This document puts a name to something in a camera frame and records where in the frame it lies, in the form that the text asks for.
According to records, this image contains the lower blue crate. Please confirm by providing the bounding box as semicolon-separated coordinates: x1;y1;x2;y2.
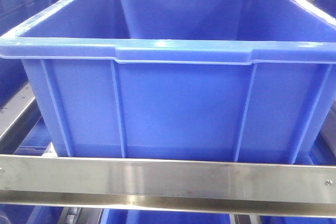
100;209;231;224

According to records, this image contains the steel side rail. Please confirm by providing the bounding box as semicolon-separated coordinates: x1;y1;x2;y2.
1;82;41;154

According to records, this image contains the upper steel shelf rail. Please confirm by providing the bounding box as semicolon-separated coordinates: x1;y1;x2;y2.
1;155;335;218

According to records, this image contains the middle blue plastic crate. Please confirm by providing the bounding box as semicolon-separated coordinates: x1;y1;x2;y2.
1;0;335;164

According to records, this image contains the left blue plastic crate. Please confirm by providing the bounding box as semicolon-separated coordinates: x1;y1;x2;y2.
0;0;85;106

